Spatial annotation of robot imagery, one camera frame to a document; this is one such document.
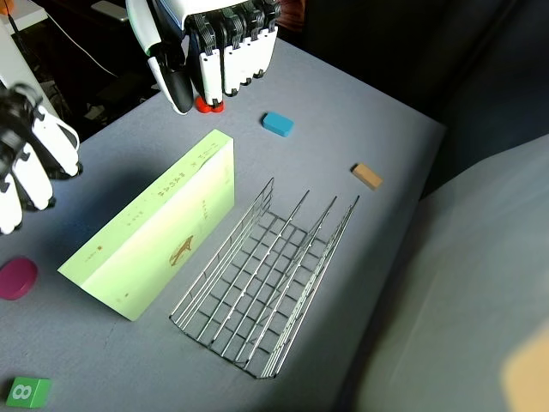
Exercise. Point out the light green book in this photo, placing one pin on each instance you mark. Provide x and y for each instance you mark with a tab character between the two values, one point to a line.
141	240

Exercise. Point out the red toy piece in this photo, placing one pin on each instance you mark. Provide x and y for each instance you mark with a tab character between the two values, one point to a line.
201	107

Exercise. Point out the blue rounded block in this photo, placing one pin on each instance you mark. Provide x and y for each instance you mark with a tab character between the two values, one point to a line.
278	123

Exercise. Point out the grey flat device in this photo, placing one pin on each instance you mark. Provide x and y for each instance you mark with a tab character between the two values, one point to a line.
109	9

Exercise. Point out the grey table cloth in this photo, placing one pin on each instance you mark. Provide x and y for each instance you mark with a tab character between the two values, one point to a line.
364	129

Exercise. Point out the tan wooden block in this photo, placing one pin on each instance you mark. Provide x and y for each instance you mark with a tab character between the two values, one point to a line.
367	176

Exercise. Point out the white furniture panel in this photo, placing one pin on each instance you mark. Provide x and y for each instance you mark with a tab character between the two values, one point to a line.
17	56

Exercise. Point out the blurred grey fabric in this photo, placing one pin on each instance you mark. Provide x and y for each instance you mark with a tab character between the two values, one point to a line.
472	257

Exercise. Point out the magenta round disc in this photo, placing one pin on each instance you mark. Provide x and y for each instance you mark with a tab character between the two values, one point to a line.
17	279

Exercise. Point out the green block with numeral eight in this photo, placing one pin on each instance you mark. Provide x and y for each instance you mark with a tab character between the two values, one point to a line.
28	392

